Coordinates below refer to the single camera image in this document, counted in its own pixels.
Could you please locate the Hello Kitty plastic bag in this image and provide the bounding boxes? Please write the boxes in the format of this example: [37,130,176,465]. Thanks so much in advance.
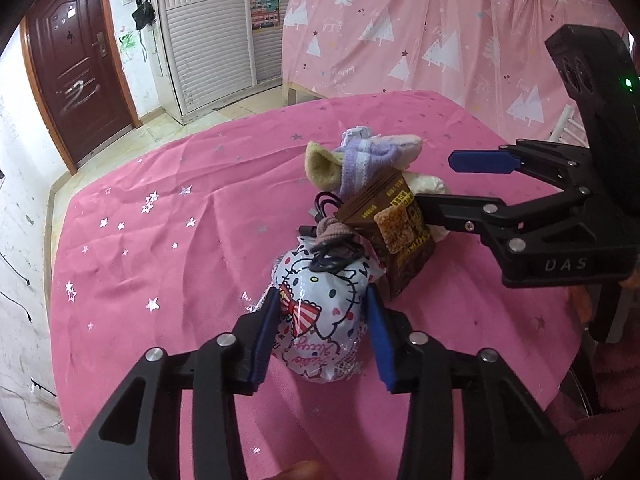
[271,236,384,384]

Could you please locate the brown snack box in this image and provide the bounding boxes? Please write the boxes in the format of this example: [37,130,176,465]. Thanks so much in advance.
[336,168,435,300]

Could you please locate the person's left hand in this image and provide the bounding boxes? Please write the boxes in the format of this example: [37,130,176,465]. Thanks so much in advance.
[270,460,324,480]

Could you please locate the pink star tablecloth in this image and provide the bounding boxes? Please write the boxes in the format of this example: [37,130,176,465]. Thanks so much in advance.
[50,92,579,479]

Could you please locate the purple grey sock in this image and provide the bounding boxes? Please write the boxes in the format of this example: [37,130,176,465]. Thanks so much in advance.
[335,126,402,200]

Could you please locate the pink tree-print bed curtain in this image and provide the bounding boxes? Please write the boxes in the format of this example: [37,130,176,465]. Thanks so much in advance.
[282,0,626,141]

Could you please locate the yellow-green sock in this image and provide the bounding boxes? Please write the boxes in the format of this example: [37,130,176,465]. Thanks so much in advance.
[304,141,344,197]

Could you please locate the dark red fleece sleeve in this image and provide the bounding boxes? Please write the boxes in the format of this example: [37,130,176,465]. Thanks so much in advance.
[547,308,639,479]

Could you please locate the white louvered wardrobe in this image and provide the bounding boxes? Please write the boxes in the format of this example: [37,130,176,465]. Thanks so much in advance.
[150,0,288,124]

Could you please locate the dark red wooden door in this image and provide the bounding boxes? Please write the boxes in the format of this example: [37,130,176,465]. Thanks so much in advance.
[20,0,141,174]

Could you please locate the black cable bundle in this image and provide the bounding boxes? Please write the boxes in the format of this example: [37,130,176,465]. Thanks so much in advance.
[298,190,367,276]

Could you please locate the white metal rail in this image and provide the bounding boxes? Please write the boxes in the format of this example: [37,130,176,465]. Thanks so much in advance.
[549,105,589,148]

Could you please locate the brown hair tie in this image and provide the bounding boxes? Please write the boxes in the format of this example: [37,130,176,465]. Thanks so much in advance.
[309,216,357,254]

